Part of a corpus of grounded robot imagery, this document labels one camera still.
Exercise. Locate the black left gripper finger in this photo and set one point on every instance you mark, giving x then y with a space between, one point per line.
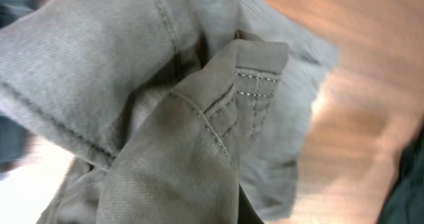
246 213

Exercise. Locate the grey shorts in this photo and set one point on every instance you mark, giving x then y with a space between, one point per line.
167 105

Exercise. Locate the black garment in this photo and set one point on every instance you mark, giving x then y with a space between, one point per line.
404 205

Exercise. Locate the folded light blue jeans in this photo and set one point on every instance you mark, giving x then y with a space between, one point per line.
13 136

